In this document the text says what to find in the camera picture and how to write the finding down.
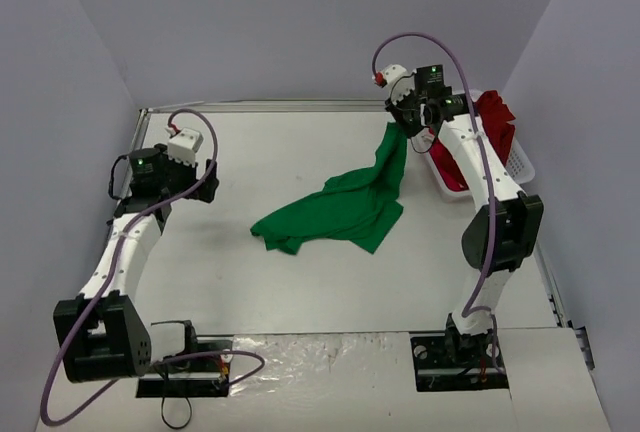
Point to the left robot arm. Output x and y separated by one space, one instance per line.
99 331

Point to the white plastic basket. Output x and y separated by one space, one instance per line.
518 167

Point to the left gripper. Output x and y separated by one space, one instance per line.
205 183

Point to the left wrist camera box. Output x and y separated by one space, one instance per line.
183 145

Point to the green t shirt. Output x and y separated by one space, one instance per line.
360 206

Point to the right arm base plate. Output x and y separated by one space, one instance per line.
441 366

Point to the red t shirt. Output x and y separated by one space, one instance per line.
497 121

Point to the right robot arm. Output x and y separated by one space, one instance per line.
504 229

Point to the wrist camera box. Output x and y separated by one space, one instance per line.
183 145
389 75

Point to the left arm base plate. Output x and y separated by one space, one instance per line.
195 378

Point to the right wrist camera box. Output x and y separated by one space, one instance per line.
389 75

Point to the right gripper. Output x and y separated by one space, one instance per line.
405 115

